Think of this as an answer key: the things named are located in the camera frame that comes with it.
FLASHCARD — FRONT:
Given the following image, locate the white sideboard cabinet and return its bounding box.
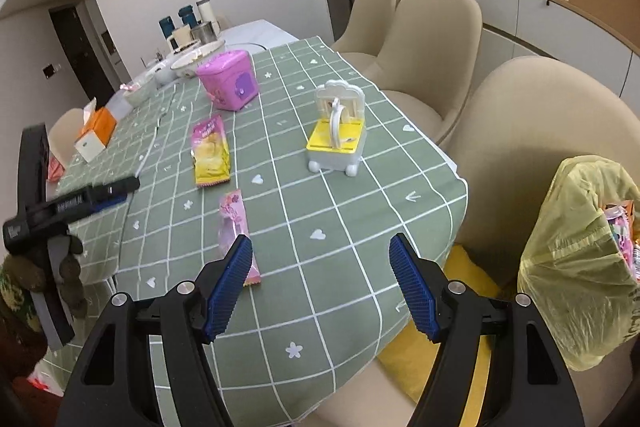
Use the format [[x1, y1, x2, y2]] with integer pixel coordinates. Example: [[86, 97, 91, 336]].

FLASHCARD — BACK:
[[377, 0, 640, 104]]

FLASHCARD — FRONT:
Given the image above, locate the person's left forearm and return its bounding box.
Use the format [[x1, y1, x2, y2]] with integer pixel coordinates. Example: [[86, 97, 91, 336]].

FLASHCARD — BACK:
[[0, 252, 51, 360]]

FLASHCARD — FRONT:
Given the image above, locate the dark entrance door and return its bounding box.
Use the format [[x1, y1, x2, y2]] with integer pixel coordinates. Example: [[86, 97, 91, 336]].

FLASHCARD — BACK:
[[48, 4, 117, 98]]

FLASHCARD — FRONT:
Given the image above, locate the yellow seat cushion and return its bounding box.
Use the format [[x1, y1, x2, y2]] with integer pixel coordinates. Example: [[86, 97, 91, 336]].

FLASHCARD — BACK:
[[375, 244, 502, 427]]

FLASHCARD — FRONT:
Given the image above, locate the pink toy box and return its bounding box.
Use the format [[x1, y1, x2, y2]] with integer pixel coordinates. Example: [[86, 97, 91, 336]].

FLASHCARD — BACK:
[[196, 50, 259, 112]]

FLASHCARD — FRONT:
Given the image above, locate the yellow plastic trash bag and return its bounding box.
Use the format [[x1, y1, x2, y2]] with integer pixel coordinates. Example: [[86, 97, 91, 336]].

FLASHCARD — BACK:
[[517, 154, 640, 373]]

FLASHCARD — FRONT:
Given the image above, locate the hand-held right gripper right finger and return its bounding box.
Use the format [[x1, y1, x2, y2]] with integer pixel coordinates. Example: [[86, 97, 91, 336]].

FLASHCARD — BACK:
[[389, 233, 586, 427]]

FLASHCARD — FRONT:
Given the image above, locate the metal pot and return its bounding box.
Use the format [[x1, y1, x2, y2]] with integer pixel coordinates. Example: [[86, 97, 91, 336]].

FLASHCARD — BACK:
[[192, 21, 221, 46]]

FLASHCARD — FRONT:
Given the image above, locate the person's left hand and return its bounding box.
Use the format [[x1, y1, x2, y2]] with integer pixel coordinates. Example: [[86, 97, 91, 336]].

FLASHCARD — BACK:
[[47, 234, 87, 319]]

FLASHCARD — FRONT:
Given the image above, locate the pink snack packet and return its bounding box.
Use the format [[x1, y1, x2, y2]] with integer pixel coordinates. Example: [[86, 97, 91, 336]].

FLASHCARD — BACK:
[[218, 189, 263, 288]]

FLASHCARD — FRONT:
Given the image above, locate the white mug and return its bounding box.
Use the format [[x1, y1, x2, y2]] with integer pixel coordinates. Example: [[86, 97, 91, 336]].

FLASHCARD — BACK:
[[167, 27, 194, 53]]

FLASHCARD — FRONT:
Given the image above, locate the yellow pink chips packet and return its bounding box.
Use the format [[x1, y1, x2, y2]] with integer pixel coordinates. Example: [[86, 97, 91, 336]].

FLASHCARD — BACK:
[[191, 116, 232, 188]]

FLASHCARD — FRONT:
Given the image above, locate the dark red cloth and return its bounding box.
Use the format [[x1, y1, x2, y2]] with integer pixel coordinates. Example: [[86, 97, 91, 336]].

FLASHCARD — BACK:
[[7, 357, 69, 427]]

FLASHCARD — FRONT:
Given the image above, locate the large white bowl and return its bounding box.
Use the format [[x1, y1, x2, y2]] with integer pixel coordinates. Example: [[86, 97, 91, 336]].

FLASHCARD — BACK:
[[170, 39, 226, 78]]

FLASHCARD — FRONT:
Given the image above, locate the crumpled pink wrapper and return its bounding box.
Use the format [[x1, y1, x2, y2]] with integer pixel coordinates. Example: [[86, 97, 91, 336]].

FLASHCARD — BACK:
[[601, 201, 640, 284]]

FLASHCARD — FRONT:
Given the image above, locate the small pink packet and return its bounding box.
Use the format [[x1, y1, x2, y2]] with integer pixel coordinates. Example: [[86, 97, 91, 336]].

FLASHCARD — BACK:
[[46, 156, 67, 184]]

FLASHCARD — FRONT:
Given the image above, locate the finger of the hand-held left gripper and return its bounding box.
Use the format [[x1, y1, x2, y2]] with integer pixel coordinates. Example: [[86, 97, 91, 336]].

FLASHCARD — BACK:
[[52, 176, 142, 220]]

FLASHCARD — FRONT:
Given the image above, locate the medium white bowl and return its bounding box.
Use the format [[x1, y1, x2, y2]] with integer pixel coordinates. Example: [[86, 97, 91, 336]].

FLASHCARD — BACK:
[[151, 59, 182, 88]]

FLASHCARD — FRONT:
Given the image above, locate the green checked tablecloth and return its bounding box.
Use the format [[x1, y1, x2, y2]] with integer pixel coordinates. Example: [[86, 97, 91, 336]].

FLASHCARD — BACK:
[[42, 36, 470, 413]]

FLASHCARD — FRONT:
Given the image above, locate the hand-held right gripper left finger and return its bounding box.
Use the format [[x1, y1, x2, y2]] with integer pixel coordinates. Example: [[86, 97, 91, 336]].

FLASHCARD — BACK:
[[62, 234, 254, 427]]

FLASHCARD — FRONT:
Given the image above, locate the white yellow toy trolley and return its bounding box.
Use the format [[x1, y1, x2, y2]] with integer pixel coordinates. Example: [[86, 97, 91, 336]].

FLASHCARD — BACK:
[[306, 79, 368, 178]]

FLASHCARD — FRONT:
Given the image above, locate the orange white tissue box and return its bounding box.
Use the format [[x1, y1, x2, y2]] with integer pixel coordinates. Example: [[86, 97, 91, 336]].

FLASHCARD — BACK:
[[74, 99, 118, 160]]

